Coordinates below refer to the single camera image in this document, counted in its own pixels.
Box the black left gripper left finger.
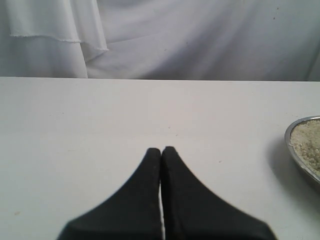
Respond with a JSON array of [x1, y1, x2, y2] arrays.
[[58, 148, 163, 240]]

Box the white backdrop cloth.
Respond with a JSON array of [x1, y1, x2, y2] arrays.
[[0, 0, 320, 81]]

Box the round metal rice tray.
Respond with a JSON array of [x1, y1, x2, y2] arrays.
[[284, 116, 320, 186]]

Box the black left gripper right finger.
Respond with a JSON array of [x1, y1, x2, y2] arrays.
[[160, 146, 276, 240]]

